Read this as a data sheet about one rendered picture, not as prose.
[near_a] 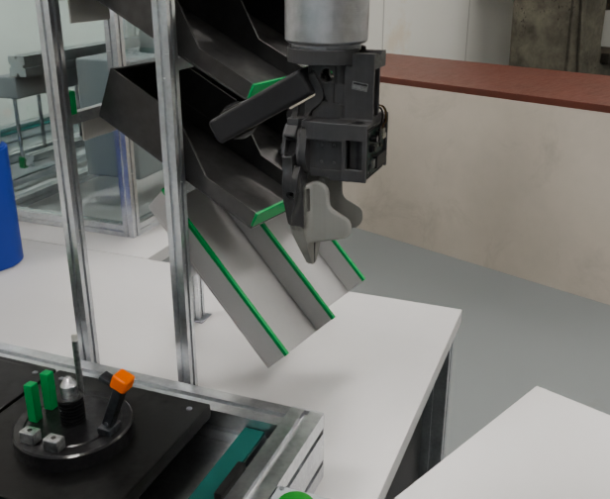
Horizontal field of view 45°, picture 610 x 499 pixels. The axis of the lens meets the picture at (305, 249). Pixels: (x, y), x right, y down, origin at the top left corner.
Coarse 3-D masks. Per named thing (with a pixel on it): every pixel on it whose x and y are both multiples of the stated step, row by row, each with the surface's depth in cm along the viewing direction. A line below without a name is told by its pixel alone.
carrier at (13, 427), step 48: (48, 384) 89; (96, 384) 100; (0, 432) 90; (48, 432) 87; (96, 432) 87; (144, 432) 90; (192, 432) 92; (0, 480) 82; (48, 480) 82; (96, 480) 82; (144, 480) 82
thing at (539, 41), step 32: (544, 0) 576; (576, 0) 561; (608, 0) 613; (512, 32) 606; (544, 32) 584; (576, 32) 572; (512, 64) 614; (544, 64) 591; (576, 64) 584; (608, 64) 614
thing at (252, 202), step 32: (128, 96) 98; (192, 96) 109; (224, 96) 106; (128, 128) 100; (192, 128) 109; (160, 160) 99; (192, 160) 96; (224, 160) 105; (256, 160) 106; (224, 192) 95; (256, 192) 101; (256, 224) 95
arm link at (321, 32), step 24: (288, 0) 64; (312, 0) 62; (336, 0) 62; (360, 0) 63; (288, 24) 64; (312, 24) 63; (336, 24) 63; (360, 24) 64; (312, 48) 64; (336, 48) 64; (360, 48) 66
